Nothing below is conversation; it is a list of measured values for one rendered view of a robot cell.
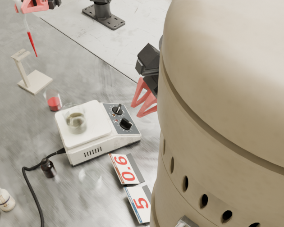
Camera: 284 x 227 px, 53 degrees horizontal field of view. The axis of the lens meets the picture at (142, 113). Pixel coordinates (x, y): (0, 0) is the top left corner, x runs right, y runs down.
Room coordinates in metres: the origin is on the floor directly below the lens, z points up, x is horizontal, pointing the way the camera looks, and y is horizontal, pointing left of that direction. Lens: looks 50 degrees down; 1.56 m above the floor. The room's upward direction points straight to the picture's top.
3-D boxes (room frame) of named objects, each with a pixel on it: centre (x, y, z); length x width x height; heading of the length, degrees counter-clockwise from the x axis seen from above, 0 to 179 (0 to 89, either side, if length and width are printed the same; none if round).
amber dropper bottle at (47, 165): (0.35, 0.23, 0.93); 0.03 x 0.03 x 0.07
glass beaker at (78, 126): (0.43, 0.16, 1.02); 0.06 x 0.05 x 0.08; 90
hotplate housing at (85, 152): (0.46, 0.13, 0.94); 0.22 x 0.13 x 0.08; 115
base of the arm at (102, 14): (1.06, 0.16, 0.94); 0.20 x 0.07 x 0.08; 47
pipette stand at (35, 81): (0.68, 0.35, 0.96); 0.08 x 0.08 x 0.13; 56
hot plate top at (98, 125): (0.45, 0.15, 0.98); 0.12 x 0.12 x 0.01; 25
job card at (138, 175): (0.35, 0.04, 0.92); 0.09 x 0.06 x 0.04; 25
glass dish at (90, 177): (0.33, 0.13, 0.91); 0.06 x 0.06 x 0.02
